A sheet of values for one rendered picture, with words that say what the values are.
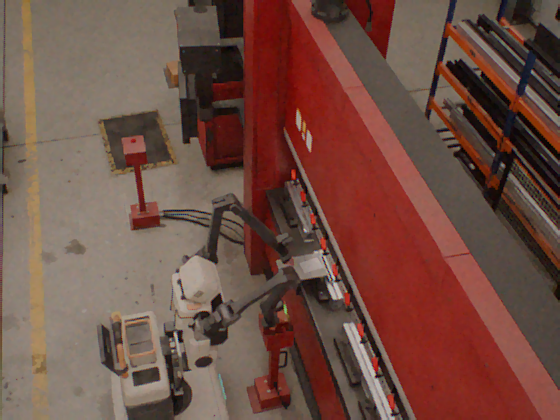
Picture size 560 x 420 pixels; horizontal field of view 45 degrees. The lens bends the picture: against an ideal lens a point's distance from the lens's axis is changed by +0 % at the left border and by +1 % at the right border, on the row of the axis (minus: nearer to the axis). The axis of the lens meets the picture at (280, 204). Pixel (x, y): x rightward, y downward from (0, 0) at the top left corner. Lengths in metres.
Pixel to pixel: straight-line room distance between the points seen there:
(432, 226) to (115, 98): 5.17
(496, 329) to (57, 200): 4.52
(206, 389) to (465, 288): 2.40
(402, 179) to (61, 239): 3.64
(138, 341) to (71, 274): 1.74
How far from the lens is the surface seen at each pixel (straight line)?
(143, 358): 3.79
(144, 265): 5.40
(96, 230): 5.74
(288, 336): 3.97
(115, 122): 6.84
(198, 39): 4.16
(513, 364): 2.16
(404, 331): 2.91
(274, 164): 4.53
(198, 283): 3.42
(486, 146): 5.59
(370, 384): 3.60
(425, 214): 2.51
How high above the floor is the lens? 3.98
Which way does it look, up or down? 43 degrees down
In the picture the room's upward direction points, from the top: 3 degrees clockwise
